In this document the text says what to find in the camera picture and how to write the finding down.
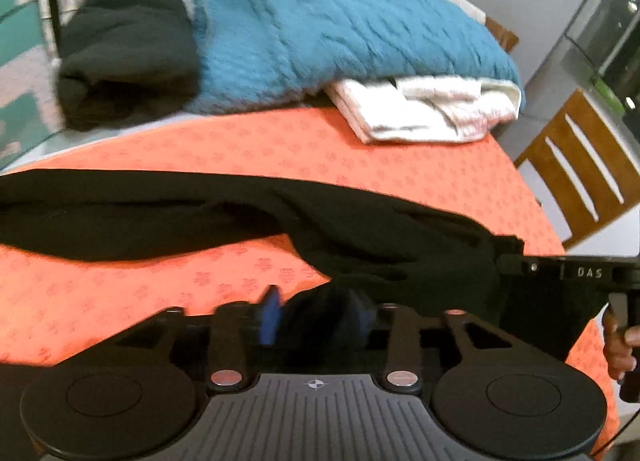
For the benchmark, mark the teal and pink patterned mat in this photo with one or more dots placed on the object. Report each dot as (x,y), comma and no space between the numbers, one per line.
(22,71)

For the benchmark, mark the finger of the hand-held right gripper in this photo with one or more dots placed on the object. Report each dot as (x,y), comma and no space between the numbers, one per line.
(530,266)

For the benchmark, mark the orange flower-patterned tablecloth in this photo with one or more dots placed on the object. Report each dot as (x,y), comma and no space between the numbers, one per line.
(310,151)

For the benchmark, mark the glass cabinet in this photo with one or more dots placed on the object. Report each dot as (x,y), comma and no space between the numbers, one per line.
(600,31)

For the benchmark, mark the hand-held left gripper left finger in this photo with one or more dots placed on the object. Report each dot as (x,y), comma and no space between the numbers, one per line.
(270,316)

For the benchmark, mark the white folded cloth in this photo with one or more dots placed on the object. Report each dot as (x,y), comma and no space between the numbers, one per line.
(425,108)

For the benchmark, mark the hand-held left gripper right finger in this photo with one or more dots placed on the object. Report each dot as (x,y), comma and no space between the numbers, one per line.
(364,322)

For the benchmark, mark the teal knitted sweater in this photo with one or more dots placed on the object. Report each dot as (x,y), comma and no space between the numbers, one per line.
(325,36)

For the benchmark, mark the person's right hand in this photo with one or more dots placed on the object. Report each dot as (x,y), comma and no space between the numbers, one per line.
(616,348)

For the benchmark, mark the black long garment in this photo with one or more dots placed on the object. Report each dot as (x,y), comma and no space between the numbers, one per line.
(250,211)

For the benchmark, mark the dark green folded garment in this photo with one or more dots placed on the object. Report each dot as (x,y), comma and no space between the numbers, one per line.
(125,56)

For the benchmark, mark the wooden chair with white cloth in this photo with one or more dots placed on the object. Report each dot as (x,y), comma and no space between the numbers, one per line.
(480,16)

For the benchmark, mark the wooden slatted chair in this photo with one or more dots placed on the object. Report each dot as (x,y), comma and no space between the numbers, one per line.
(575,161)

